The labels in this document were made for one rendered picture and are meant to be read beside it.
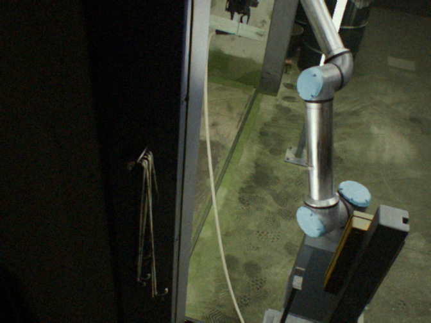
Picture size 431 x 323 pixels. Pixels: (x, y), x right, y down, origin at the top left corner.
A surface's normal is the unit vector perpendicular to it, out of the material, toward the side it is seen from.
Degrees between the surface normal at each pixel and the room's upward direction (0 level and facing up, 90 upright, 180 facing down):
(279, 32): 90
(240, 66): 90
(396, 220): 0
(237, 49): 90
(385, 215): 0
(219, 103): 0
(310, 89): 83
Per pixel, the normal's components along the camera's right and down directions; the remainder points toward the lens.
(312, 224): -0.84, 0.37
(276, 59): -0.28, 0.62
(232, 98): 0.09, -0.74
